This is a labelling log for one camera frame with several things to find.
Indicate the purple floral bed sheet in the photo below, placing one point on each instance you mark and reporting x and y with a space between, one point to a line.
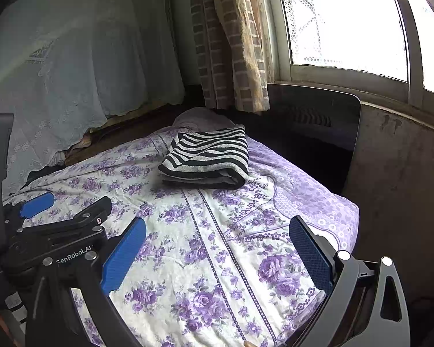
209 253

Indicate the black flat panel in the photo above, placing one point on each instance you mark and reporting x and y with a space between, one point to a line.
303 144

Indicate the black grey striped sweater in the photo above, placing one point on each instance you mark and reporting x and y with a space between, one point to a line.
206 155

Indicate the brown checkered curtain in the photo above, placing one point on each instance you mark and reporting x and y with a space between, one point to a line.
231 43

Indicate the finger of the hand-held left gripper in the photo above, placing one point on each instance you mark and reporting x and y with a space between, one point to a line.
38 204
86 215

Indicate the grey crumpled cloth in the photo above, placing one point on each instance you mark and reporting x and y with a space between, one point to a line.
202 119

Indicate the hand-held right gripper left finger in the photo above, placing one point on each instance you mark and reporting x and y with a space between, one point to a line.
124 256

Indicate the white framed window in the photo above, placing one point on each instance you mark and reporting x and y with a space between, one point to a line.
347 25

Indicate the white lace cover cloth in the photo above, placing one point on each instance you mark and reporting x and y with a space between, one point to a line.
76 72

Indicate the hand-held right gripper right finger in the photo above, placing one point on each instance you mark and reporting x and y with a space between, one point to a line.
311 256

